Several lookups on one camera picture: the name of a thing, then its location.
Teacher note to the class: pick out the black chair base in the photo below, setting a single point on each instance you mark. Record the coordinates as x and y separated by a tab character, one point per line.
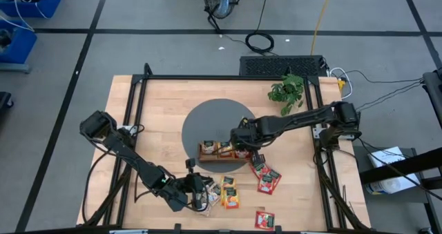
4	99

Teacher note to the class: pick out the potted green plant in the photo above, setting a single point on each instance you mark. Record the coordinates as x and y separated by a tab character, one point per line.
288	90

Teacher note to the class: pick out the black floor fan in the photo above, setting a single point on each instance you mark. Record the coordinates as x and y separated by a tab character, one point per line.
221	2

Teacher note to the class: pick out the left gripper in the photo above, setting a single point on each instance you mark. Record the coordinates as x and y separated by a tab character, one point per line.
191	187

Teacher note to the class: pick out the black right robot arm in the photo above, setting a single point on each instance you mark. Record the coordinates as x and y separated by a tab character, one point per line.
300	118

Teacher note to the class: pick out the wooden three-compartment tea box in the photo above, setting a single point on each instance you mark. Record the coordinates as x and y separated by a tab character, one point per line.
221	159

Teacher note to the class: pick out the grey round mat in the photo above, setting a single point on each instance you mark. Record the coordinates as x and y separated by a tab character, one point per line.
207	120

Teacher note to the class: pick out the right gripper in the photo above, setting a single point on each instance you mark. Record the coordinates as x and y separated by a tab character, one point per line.
247	135

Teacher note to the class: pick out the black bar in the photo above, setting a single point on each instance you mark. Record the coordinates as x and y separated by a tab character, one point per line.
407	165

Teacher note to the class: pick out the white booklet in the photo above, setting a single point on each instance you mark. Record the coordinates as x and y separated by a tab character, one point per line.
383	158

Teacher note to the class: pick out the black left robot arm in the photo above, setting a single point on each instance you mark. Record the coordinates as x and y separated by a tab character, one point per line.
127	154

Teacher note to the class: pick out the blue plastic bin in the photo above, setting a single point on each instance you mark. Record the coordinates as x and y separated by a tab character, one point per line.
45	4
20	49

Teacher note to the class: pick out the black frame bracket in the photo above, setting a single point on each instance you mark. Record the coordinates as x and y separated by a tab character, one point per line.
177	227
278	229

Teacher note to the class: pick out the grey cart top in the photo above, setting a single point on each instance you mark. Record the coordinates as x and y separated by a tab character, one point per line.
397	199

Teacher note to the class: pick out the black perforated computer case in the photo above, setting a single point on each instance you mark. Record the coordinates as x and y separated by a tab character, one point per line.
276	66

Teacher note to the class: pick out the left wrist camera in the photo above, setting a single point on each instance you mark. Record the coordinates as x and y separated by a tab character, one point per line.
190	163

